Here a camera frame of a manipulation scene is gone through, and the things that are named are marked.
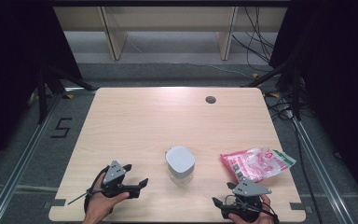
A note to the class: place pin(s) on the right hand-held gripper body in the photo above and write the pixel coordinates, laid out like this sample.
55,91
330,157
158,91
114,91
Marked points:
248,188

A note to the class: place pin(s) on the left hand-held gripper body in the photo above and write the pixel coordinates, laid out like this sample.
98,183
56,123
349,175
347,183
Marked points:
113,174

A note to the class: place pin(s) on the pink and green plastic bag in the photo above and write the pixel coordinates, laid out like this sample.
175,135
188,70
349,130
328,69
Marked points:
254,163

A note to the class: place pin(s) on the glass jar with white lid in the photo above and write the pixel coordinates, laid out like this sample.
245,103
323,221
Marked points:
180,160

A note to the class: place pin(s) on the person's right hand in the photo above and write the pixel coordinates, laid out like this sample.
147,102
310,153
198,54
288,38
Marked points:
266,202

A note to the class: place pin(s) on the person's left hand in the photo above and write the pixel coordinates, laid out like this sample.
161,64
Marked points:
101,207

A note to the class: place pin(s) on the grey zip tie tail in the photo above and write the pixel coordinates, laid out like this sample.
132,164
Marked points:
77,199

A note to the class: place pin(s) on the yellow tape piece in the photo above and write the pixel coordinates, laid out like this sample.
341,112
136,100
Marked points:
255,75
70,96
274,95

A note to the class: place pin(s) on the black tripod stand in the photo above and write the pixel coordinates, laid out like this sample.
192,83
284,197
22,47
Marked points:
43,93
296,93

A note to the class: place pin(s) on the black curtain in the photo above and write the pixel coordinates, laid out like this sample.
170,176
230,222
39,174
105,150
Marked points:
12,62
338,77

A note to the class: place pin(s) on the light wooden office desk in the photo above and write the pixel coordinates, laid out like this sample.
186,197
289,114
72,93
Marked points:
167,18

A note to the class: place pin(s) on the aluminium floor rail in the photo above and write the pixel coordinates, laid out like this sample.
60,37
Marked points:
320,165
21,161

